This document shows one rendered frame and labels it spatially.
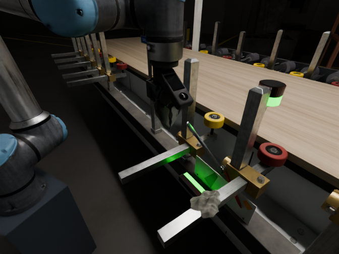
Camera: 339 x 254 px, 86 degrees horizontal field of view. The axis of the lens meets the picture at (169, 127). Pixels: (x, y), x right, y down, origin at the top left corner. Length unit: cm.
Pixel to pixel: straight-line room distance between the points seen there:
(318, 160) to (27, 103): 103
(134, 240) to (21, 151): 89
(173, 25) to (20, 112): 68
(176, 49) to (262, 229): 58
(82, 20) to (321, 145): 73
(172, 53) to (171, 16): 8
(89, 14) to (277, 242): 73
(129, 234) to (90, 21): 129
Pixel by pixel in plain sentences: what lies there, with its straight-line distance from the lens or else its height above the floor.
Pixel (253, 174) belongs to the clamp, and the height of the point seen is 87.
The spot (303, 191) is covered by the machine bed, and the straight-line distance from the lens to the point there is 80.
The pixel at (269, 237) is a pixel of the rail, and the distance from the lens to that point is 70.
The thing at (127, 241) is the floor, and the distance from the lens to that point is 142.
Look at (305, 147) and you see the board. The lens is 72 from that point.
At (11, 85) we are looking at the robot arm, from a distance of 89.
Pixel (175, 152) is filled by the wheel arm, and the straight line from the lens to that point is 68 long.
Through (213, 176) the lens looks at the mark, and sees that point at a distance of 68.
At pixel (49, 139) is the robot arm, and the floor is 80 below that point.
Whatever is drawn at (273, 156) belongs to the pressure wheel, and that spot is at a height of 91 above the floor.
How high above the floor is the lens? 127
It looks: 33 degrees down
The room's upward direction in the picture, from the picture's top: straight up
